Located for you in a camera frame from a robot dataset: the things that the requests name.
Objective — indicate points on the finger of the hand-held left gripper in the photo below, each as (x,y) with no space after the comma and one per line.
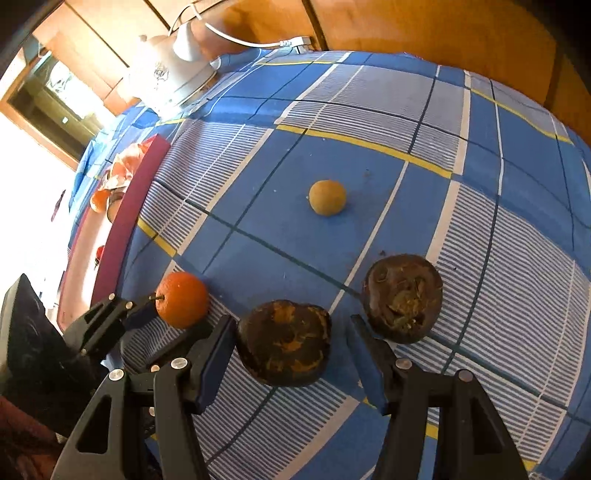
(166,351)
(138,310)

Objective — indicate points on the white tray with maroon rim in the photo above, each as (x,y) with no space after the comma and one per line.
(129,207)

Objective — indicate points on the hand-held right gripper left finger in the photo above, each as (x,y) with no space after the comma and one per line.
(217,364)

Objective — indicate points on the wooden framed window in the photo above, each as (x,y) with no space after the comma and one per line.
(51,106)

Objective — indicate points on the white power plug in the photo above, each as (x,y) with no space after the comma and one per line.
(298,43)

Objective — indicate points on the orange and white wrapper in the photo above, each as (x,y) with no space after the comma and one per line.
(125,164)

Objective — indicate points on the small red fruit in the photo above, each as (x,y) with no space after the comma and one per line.
(99,253)

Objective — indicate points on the wooden cabinet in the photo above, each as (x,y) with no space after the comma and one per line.
(415,46)

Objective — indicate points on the small yellow round fruit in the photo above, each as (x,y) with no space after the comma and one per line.
(328,197)

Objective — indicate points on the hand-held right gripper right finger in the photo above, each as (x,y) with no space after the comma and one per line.
(369,364)

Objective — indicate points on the blue plaid tablecloth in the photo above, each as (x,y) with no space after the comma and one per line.
(369,138)

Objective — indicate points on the white electric kettle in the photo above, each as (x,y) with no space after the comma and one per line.
(171,76)

